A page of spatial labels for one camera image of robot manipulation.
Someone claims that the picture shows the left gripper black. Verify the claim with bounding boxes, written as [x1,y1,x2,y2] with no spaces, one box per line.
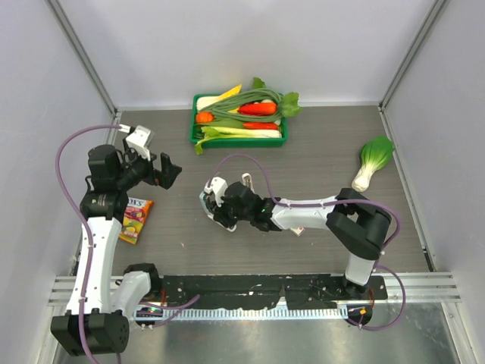
[114,138,180,191]

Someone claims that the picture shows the white stapler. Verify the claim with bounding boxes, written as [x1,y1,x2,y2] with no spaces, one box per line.
[242,173,254,190]

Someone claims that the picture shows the small staple box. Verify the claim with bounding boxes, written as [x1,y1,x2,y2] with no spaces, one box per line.
[291,227,305,237]

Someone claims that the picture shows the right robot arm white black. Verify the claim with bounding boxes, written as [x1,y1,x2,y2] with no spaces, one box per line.
[199,178,392,300]

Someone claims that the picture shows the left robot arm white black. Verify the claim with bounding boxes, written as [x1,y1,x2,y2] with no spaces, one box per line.
[51,143,182,361]

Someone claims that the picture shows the colourful candy bag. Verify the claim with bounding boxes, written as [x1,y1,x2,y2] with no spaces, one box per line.
[119,197,154,245]

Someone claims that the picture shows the fake leek white green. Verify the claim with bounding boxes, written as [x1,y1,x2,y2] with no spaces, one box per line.
[194,126,281,155]

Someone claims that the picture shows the fake orange carrot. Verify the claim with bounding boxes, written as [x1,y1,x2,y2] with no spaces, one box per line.
[195,111,214,124]

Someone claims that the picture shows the green plastic tray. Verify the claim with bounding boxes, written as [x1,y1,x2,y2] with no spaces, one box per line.
[189,94,288,148]

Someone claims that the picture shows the fake green long beans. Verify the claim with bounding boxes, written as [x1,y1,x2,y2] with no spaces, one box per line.
[199,88,284,122]

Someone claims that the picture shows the fake small red chili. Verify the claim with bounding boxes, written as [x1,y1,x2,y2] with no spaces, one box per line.
[243,122,279,130]

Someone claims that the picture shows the fake red pepper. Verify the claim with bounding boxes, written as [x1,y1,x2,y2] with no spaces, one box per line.
[237,102,277,116]

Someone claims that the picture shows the fake yellow corn leaf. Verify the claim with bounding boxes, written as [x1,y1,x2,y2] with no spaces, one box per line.
[217,84,242,101]

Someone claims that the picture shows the fake green lettuce leaf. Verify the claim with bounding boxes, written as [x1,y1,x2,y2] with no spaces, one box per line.
[252,77,302,118]

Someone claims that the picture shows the fake bok choy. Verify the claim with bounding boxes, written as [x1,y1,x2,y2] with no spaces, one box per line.
[352,136,395,192]

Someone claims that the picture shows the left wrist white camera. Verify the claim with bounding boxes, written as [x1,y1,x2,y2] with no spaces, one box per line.
[124,125,154,161]

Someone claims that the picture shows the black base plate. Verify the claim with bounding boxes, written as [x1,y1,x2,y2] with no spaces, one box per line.
[161,274,388,310]

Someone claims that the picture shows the slotted cable duct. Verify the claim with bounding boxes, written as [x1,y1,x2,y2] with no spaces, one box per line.
[130,306,349,322]

